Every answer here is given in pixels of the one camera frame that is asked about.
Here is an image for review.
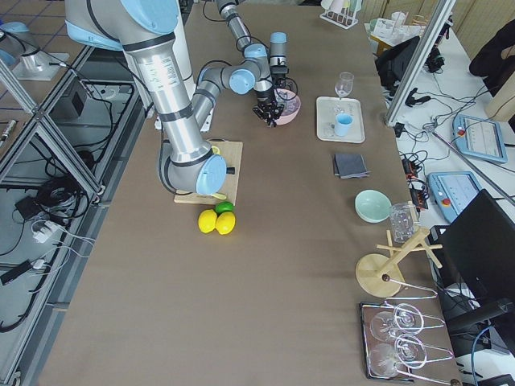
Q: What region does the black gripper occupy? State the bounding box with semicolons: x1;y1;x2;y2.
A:
270;64;289;86
253;79;285;127

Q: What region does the pink bowl of ice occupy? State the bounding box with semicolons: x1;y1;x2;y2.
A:
274;88;301;125

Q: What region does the light blue cup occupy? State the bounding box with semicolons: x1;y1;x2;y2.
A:
334;113;353;137

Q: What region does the wooden cup tree stand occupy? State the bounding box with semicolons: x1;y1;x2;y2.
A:
355;228;443;298

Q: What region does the wooden cutting board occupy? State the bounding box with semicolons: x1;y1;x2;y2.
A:
174;140;243;205

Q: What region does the cream serving tray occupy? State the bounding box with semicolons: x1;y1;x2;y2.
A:
315;96;365;143

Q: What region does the clear wine glass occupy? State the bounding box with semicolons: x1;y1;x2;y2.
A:
335;72;354;98

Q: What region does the white dish rack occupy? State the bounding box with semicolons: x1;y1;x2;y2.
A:
319;0;362;29

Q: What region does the grey folded cloth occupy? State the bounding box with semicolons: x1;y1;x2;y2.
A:
333;153;369;179

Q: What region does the green lime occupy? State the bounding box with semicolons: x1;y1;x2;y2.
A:
214;201;234;215

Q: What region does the yellow lemon back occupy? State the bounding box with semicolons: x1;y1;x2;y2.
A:
215;211;236;235

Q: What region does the yellow lemon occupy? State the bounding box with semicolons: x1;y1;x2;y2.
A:
215;211;236;235
197;209;217;233

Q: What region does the yellow lemon front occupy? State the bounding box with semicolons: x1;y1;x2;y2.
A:
197;209;217;233

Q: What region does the green ceramic bowl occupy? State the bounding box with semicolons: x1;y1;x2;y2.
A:
354;190;391;224

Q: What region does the clear glass mug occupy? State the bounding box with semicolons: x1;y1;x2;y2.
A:
389;202;418;243

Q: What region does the teach pendant lower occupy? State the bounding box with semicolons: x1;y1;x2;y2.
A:
427;171;482;223

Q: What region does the teach pendant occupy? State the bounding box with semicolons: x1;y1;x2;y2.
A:
452;114;508;164
427;171;482;223

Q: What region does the teach pendant upper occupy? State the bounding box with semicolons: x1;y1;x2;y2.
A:
452;114;508;164

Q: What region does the upside-down wine glass upper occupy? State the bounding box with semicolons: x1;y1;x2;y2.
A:
370;303;446;343

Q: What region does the upside-down wine glass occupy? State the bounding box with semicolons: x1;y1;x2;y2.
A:
370;303;446;343
369;335;455;378

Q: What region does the black monitor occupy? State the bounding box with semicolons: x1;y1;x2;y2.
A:
439;190;514;301

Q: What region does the black glass rack tray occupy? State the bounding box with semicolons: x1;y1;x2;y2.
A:
360;302;414;384

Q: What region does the upside-down wine glass lower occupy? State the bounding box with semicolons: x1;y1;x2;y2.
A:
369;335;455;378

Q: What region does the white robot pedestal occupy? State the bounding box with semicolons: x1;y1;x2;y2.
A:
154;0;216;133

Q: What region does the aluminium frame post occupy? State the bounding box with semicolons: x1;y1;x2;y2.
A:
385;0;455;127

